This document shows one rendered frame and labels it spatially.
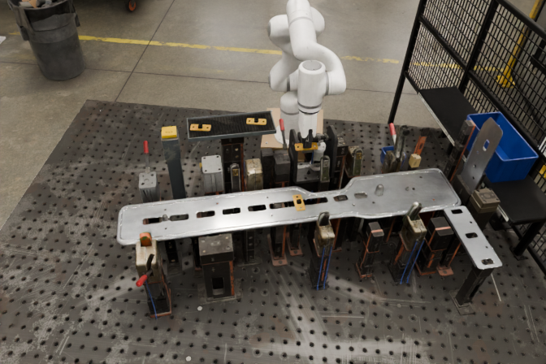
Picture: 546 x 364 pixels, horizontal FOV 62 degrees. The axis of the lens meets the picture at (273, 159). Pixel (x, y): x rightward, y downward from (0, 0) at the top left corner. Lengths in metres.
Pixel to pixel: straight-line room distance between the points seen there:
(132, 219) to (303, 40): 0.93
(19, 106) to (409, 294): 3.51
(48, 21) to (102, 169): 2.03
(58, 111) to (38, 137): 0.34
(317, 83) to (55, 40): 3.22
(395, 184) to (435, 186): 0.17
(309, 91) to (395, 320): 0.99
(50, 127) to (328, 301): 2.83
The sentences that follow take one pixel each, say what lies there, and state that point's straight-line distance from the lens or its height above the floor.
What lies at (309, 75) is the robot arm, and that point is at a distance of 1.44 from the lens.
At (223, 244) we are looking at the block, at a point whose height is 1.03.
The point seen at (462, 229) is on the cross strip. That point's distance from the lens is 1.92.
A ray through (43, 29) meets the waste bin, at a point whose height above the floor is 0.53.
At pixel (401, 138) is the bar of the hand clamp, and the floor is 1.15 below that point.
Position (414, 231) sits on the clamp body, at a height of 1.04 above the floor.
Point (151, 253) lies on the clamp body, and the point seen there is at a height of 1.06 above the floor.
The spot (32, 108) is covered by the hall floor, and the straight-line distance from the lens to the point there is 4.35.
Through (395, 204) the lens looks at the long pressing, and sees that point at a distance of 1.91.
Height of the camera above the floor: 2.39
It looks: 44 degrees down
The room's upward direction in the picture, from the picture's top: 2 degrees clockwise
